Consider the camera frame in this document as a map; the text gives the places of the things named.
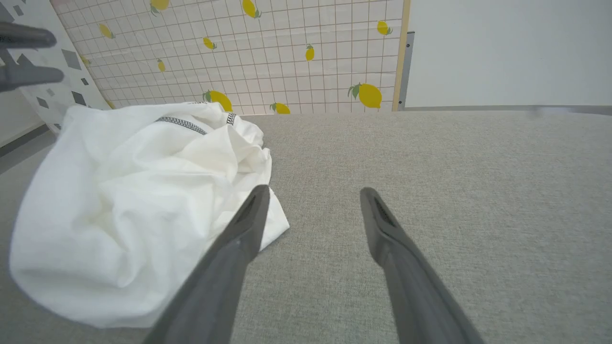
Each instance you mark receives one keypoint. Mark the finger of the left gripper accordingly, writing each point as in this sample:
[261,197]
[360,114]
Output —
[24,36]
[28,76]

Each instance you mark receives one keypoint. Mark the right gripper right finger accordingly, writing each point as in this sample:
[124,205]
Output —
[411,286]

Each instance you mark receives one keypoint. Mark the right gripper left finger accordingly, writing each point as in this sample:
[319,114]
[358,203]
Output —
[224,267]

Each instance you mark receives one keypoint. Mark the white garment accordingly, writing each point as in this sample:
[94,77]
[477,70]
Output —
[119,205]

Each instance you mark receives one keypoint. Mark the white panel with grey shapes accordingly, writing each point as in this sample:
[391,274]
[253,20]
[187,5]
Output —
[67,48]

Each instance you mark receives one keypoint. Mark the lemon print grid panel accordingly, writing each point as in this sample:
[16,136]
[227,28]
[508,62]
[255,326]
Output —
[287,71]

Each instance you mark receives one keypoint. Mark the grey metal strip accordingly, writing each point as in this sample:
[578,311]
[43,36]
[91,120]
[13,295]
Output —
[406,71]

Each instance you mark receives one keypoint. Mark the wooden panel frame strip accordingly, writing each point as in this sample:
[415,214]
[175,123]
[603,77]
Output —
[400,57]

